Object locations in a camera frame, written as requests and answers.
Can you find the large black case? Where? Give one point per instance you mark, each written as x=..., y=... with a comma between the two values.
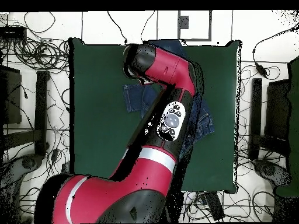
x=10, y=95

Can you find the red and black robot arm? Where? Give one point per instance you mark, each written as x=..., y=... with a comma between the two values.
x=140, y=186

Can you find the small black adapter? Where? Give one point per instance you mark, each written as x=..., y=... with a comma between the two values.
x=55, y=155

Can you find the dark green table cloth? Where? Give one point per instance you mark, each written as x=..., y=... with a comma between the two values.
x=98, y=128

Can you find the blue denim jeans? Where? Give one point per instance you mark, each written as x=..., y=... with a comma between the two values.
x=135, y=98

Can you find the grey rectangular frame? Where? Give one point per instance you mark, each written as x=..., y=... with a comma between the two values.
x=184, y=22

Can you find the dark grey chair base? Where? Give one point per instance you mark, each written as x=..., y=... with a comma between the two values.
x=21, y=165

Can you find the black flat box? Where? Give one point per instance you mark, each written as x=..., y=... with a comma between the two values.
x=12, y=32

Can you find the black power strip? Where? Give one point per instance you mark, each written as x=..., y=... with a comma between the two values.
x=215, y=206

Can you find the black power adapter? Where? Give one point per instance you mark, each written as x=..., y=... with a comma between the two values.
x=261, y=69

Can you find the black stand bar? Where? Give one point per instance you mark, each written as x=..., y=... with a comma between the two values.
x=278, y=109
x=257, y=105
x=41, y=112

